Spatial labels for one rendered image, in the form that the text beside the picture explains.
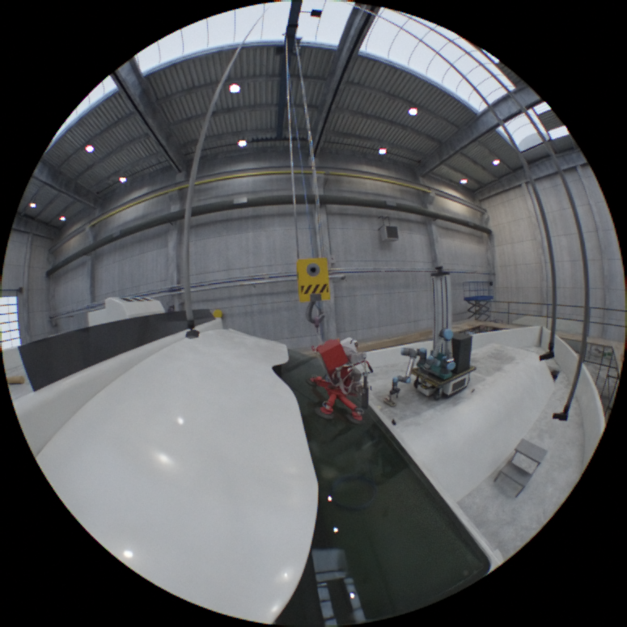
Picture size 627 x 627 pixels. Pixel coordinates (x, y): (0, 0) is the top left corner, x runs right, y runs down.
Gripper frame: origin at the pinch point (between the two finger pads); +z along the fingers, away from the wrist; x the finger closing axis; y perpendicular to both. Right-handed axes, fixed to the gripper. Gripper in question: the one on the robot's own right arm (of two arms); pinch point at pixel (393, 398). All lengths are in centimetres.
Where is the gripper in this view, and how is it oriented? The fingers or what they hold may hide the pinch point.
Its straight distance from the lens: 282.1
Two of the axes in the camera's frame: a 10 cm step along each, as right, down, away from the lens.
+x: -9.3, 1.1, -3.5
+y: -3.6, -0.5, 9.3
